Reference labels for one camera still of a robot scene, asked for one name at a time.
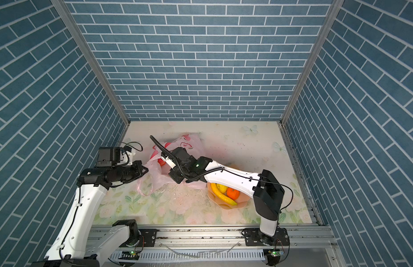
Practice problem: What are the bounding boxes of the red fake fruit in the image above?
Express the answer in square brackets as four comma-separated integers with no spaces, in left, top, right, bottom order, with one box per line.
[158,159,166,167]

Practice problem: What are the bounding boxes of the orange fake fruit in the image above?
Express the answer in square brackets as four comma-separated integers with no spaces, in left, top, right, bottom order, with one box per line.
[226,188,240,200]

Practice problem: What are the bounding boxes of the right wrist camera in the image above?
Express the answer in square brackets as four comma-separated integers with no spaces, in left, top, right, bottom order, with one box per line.
[171,147,194,164]

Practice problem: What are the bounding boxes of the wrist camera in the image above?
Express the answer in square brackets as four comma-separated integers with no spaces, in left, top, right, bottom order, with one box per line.
[95,147,130,168]
[171,147,194,164]

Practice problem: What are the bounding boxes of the yellow fake fruit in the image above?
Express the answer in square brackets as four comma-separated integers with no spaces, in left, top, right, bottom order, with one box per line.
[216,184,228,194]

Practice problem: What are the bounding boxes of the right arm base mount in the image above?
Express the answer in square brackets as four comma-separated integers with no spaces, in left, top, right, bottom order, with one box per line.
[241,228,290,247]

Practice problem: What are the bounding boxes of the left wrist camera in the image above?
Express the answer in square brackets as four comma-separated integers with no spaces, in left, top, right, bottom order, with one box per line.
[95,147,130,168]

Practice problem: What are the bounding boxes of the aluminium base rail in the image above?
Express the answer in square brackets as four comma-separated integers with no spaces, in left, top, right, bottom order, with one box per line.
[86,225,341,265]

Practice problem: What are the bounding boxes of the yellow fake banana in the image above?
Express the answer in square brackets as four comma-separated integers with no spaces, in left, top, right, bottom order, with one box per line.
[211,183,237,206]

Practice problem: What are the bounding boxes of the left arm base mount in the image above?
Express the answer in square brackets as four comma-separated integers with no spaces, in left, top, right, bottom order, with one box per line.
[119,229,158,249]

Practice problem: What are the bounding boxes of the pink scalloped bowl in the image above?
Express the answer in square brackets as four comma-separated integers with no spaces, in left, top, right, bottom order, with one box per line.
[207,183,252,210]

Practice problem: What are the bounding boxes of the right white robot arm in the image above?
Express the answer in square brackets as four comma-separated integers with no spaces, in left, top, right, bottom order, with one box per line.
[162,156,289,245]

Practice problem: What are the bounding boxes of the pink plastic bag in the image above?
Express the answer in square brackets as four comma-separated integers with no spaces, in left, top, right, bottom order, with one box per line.
[137,133,209,197]

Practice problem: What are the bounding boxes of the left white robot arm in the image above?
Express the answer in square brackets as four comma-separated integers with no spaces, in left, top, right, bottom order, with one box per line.
[32,161,149,267]

